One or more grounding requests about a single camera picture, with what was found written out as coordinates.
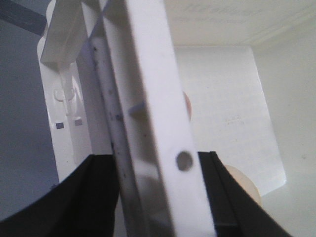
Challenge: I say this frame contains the pink plush ball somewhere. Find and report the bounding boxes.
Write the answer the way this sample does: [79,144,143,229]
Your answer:
[183,92,192,121]

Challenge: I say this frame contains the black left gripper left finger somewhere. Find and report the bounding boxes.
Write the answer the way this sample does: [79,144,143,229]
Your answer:
[0,155,119,237]

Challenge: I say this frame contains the white plastic Totelife tote box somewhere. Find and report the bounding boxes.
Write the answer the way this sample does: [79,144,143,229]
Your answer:
[38,0,316,237]

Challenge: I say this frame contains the yellow plush ball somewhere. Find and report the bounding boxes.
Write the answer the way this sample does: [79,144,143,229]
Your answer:
[224,164,262,205]

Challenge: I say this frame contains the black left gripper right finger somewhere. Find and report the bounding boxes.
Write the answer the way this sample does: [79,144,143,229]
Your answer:
[198,152,290,237]

